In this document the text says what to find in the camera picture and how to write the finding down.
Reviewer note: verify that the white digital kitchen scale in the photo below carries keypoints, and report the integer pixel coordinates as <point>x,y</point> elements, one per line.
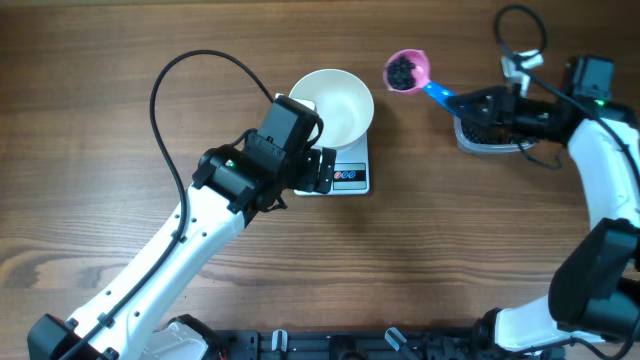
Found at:
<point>351,173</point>

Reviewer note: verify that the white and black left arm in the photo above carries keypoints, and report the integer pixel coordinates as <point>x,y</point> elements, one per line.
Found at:
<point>231,185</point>

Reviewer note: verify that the clear plastic container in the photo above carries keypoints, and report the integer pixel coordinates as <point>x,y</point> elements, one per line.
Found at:
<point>469,141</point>

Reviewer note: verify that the pink scoop with blue handle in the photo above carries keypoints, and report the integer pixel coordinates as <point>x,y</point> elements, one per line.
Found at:
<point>408,72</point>

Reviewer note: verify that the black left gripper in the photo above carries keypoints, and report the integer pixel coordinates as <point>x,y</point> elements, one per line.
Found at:
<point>322,170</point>

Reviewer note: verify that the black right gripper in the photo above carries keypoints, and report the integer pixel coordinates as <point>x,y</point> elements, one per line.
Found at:
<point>505,107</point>

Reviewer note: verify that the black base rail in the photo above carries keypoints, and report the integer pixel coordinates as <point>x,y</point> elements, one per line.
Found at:
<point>448,344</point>

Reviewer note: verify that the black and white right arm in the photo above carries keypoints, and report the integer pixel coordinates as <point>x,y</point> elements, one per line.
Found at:
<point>589,299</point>

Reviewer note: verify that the white bowl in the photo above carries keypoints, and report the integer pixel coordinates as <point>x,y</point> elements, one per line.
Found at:
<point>343,102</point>

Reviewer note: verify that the black beans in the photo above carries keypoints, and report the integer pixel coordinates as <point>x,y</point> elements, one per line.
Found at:
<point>501,138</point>

